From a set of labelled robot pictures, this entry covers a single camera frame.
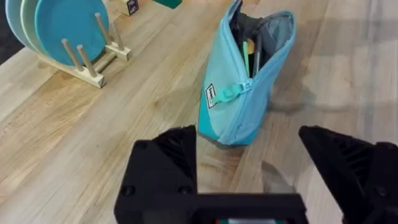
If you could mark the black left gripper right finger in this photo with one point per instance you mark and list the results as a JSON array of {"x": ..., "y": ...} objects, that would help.
[{"x": 367, "y": 180}]

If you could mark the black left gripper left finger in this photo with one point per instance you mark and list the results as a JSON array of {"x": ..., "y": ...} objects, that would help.
[{"x": 168, "y": 168}]

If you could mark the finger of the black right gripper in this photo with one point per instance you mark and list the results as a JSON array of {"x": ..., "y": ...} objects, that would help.
[{"x": 245, "y": 26}]

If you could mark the blue soft zip bag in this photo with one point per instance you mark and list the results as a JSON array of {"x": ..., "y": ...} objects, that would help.
[{"x": 230, "y": 118}]

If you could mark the green board with toy blocks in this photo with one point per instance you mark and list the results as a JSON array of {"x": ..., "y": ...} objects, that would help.
[{"x": 168, "y": 3}]

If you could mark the small cube with dark label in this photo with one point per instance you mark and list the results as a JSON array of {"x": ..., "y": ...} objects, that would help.
[{"x": 129, "y": 7}]

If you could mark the wooden peg plate rack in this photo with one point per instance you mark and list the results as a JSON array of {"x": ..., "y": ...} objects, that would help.
[{"x": 90, "y": 76}]

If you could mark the teal plate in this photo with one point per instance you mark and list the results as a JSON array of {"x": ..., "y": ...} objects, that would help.
[{"x": 68, "y": 28}]

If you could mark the pale green plate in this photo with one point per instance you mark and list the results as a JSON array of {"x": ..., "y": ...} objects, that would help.
[{"x": 28, "y": 21}]

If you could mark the light blue plate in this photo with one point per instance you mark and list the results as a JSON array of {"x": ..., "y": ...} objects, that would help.
[{"x": 12, "y": 18}]

